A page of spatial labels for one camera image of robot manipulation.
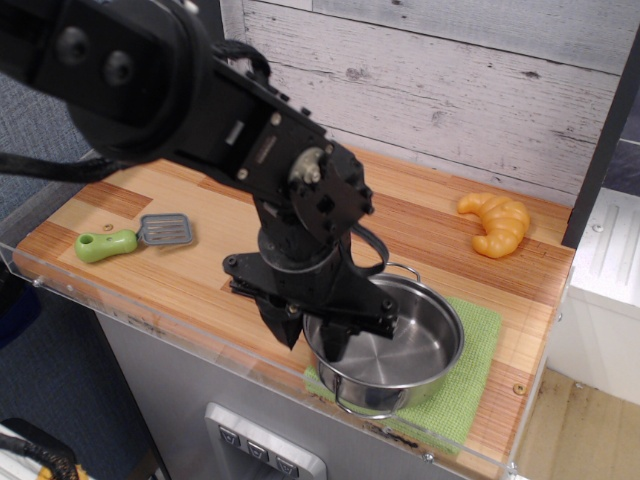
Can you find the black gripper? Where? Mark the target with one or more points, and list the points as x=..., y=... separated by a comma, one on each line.
x=328, y=287

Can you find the stainless steel pot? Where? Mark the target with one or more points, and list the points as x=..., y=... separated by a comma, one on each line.
x=377, y=376

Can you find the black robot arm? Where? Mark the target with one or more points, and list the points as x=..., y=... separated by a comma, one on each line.
x=142, y=80

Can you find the green cloth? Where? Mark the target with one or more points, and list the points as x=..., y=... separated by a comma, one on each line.
x=445, y=420

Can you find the silver dispenser panel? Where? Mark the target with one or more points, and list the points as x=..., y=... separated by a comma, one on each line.
x=247, y=450

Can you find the clear acrylic guard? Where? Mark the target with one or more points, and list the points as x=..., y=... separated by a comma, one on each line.
x=183, y=339

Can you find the orange plastic croissant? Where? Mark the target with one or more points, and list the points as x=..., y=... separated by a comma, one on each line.
x=505, y=222

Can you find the white appliance right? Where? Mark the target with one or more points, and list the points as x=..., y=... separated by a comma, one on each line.
x=596, y=338

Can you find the yellow black object corner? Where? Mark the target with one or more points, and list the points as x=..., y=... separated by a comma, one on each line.
x=23, y=459

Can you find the green handled grey spatula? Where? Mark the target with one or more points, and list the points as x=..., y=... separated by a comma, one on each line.
x=168, y=229

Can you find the dark grey right post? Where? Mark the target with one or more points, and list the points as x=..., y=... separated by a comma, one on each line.
x=611, y=132

